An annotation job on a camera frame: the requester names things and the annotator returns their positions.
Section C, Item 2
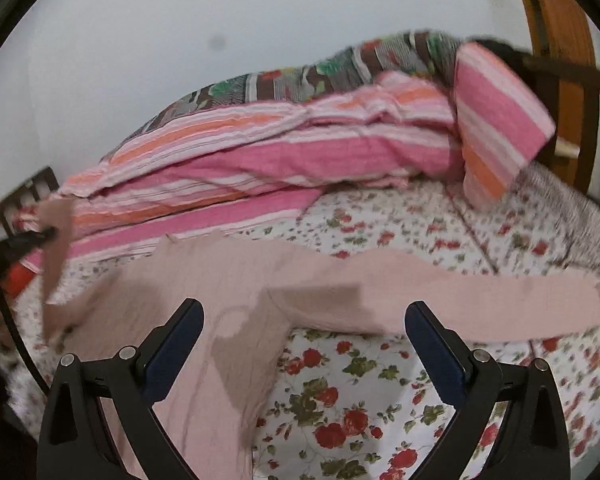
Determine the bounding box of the pink knit sweater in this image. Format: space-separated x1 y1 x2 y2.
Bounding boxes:
35 196 600 480

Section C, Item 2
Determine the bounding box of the floral bed sheet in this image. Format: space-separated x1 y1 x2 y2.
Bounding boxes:
0 161 600 480

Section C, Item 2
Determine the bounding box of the red orange pillow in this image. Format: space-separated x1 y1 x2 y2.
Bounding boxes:
1 262 35 298

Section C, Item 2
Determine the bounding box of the dark wooden footboard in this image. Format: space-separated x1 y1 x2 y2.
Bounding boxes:
476 37 600 194

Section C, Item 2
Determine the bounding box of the dark wooden headboard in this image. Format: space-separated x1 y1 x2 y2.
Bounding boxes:
0 166 59 237

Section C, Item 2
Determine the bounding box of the floral patchwork blanket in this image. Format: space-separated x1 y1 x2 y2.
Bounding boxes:
123 29 463 143

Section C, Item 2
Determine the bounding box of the pink striped quilt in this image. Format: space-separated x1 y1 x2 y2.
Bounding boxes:
10 41 557 273

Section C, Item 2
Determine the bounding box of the brown wooden door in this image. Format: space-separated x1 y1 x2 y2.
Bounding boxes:
522 0 596 66

